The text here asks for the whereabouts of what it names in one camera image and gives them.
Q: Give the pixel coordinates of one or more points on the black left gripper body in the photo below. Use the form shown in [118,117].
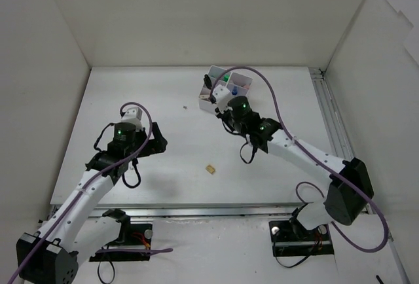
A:
[152,143]

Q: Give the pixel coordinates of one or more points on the black handled scissors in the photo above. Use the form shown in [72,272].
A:
[207,81]

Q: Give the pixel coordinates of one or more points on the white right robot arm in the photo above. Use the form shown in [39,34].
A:
[344,179]

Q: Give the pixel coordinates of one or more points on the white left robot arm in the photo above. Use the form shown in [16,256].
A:
[54,253]

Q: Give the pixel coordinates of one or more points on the tan small eraser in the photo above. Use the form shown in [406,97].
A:
[210,169]

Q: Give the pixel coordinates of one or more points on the white divided organizer left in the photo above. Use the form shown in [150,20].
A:
[216,73]

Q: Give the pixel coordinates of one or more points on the white divided organizer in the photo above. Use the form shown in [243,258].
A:
[238,80]
[216,73]

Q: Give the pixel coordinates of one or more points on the white divided organizer right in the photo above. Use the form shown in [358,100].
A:
[238,80]

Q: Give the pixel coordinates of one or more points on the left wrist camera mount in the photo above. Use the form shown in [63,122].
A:
[133,115]

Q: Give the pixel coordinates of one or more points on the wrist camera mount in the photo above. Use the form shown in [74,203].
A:
[133,115]
[220,97]

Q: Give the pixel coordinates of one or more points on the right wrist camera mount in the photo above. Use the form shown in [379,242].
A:
[220,97]

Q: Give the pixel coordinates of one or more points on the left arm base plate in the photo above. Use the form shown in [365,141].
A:
[138,237]

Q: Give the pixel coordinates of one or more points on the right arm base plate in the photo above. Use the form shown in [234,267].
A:
[285,243]

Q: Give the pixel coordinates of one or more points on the aluminium rail frame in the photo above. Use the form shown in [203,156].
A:
[178,178]

